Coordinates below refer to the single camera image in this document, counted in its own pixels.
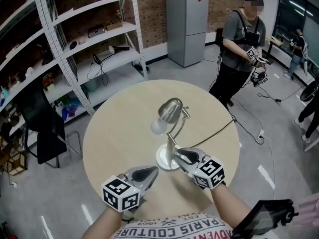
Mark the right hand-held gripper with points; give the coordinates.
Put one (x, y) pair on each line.
(209, 174)

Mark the small wooden box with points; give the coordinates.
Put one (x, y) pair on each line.
(114, 26)

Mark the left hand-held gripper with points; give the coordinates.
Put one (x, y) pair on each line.
(119, 194)

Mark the white wall plug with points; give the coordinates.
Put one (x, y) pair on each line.
(14, 183)

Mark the grey metal radio box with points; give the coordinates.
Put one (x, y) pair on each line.
(96, 31)

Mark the grey refrigerator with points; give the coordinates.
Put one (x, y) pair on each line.
(187, 26)

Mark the pink garment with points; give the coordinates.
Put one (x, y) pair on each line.
(310, 210)

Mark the person's right forearm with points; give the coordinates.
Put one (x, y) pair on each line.
(229, 208)

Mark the round wooden table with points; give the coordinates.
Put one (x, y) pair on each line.
(119, 138)

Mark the blue purple plastic toy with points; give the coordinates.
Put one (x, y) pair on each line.
(71, 111)

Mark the silver desk lamp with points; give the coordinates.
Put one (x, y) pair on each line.
(170, 109)

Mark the black office chair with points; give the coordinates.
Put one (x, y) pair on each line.
(47, 136)

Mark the green bucket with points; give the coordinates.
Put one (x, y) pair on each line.
(91, 85)

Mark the black chest-mounted screen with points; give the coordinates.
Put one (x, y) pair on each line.
(264, 218)

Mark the black vase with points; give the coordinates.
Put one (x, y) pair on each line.
(47, 57)

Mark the white power strip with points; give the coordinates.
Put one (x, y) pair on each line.
(261, 136)

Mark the black lamp with white shade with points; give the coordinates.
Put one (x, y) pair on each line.
(117, 49)

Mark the person's left forearm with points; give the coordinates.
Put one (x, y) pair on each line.
(102, 224)

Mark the black floor speaker box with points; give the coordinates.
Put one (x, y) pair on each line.
(219, 36)

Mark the person's white printed shirt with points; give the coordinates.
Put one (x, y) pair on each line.
(174, 230)

